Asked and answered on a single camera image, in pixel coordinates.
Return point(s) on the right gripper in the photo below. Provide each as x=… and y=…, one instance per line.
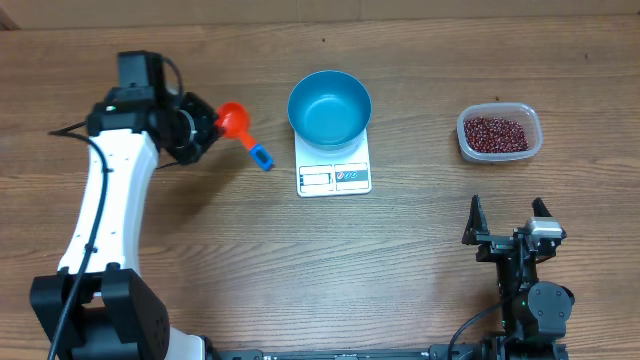
x=494, y=245

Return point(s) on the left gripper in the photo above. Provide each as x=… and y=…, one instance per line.
x=192, y=106

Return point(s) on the red scoop with blue handle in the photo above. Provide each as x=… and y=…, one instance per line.
x=234, y=122

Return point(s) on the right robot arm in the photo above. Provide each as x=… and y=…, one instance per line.
x=534, y=312

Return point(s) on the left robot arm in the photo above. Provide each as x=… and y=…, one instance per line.
x=96, y=305

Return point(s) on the blue metal bowl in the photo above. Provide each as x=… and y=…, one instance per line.
x=329, y=109

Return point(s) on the white digital kitchen scale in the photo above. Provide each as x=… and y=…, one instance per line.
x=323, y=173

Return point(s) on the red beans in container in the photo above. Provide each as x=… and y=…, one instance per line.
x=495, y=135

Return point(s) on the clear plastic container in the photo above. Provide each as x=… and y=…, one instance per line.
x=517, y=112

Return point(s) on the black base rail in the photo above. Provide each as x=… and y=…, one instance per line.
x=434, y=352

